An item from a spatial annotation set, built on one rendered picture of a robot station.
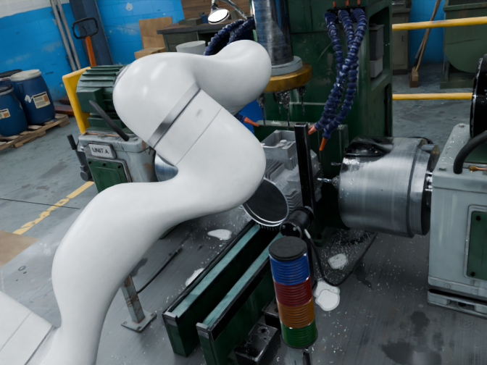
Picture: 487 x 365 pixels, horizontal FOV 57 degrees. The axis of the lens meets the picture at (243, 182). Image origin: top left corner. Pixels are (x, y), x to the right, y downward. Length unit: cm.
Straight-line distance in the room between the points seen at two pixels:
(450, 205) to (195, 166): 65
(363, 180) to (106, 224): 70
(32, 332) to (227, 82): 42
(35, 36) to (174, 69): 732
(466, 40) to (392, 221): 421
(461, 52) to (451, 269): 423
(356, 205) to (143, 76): 71
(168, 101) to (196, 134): 5
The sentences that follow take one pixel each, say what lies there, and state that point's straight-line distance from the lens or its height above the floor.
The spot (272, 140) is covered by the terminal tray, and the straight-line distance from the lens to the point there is 134.
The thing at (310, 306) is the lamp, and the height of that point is 111.
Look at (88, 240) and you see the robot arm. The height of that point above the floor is 135.
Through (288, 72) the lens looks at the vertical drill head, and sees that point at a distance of 121.
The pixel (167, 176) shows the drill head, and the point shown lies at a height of 105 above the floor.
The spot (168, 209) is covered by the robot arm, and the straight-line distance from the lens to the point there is 57.
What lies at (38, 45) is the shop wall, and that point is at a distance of 789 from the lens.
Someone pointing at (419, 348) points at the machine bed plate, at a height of 80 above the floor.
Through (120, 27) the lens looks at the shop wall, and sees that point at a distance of 820.
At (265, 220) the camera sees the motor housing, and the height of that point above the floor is 94.
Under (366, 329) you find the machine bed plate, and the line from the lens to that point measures 116.
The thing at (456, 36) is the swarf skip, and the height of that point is 55.
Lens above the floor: 163
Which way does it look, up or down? 27 degrees down
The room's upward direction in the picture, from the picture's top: 10 degrees counter-clockwise
